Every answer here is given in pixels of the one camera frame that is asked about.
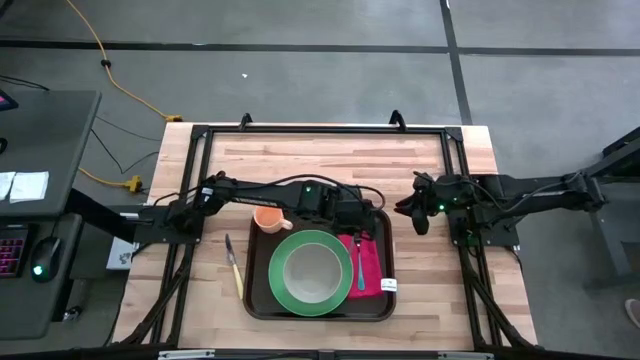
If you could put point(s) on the small black floor object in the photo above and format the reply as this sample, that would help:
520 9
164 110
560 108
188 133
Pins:
71 313

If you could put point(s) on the grey desk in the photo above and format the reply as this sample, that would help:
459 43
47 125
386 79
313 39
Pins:
50 140

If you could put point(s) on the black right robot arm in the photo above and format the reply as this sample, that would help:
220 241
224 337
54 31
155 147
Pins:
530 195

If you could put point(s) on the green plate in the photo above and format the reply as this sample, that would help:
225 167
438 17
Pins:
276 280

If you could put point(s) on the black metal stand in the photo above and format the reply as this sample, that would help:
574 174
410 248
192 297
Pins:
610 227

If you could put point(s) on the black table clamp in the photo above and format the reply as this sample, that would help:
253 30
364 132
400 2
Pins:
245 121
397 120

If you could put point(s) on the beige mug orange inside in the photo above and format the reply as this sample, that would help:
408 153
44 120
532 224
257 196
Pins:
269 220

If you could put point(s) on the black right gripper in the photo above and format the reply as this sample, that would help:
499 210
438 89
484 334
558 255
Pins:
430 200

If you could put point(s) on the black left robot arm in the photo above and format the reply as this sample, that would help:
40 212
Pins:
260 195

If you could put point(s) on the white paper sheet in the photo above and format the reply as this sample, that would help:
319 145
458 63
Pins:
30 186
5 186

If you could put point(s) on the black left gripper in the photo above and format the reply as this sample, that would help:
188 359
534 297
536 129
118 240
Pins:
335 202

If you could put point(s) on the pale grey bowl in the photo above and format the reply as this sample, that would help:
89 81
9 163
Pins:
312 272

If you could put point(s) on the pink screen device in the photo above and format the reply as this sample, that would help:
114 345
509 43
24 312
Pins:
6 100

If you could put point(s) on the red cloth napkin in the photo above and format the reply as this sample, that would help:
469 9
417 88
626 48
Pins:
372 265

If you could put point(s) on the brown plastic tray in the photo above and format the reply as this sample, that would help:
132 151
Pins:
260 300

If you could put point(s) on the black computer mouse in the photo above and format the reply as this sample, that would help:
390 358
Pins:
45 260

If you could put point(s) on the person's foot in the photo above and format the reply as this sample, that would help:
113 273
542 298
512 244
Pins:
634 312

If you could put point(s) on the white printed box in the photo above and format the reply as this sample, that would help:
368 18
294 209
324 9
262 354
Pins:
120 255

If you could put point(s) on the backlit keyboard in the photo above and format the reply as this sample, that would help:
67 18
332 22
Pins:
11 252

